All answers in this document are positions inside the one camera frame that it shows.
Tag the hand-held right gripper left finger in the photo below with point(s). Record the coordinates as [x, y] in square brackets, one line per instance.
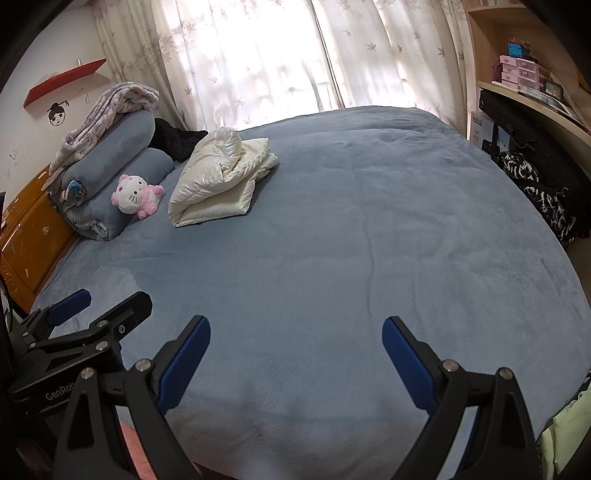
[182, 369]

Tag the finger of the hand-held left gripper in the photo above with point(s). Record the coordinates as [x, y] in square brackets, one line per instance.
[115, 323]
[69, 307]

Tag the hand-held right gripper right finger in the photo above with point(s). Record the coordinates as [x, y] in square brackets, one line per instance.
[408, 364]

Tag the white shiny puffer jacket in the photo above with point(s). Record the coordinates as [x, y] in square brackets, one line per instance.
[207, 184]

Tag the orange wooden headboard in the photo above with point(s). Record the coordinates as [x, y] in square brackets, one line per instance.
[32, 240]

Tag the rolled grey-blue pillows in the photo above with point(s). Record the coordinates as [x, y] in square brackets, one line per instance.
[101, 212]

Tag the small blue plush toy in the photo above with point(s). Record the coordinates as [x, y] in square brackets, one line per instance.
[75, 191]

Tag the blue plush bed blanket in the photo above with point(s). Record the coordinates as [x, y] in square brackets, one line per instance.
[369, 254]

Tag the pink white cat plush toy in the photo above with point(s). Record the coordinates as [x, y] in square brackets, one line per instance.
[131, 196]

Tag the light green cloth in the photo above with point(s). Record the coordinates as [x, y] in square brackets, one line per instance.
[568, 438]

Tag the rolled blue blanket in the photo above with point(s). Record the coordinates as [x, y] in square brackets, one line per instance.
[120, 138]

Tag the black fuzzy cloth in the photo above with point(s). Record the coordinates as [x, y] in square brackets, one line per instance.
[178, 141]

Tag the floral patterned quilt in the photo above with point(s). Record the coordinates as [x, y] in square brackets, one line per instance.
[101, 110]

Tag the black white patterned cloth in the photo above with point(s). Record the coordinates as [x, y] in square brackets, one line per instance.
[540, 194]

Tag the white blue cardboard box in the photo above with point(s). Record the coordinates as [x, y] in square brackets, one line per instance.
[480, 131]

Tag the black bag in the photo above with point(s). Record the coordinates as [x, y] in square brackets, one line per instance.
[554, 147]

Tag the white leaf print curtain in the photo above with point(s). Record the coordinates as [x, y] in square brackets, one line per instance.
[392, 55]
[231, 60]

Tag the small colourful picture box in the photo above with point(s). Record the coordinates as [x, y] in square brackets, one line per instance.
[554, 90]

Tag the stack of pink boxes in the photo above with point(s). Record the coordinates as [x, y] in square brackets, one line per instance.
[519, 74]

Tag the light wooden shelf unit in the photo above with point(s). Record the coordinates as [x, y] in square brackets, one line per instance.
[545, 23]

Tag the cartoon face wall sticker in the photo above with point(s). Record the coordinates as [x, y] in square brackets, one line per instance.
[56, 115]

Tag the red wall shelf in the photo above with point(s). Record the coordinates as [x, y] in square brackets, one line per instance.
[64, 81]

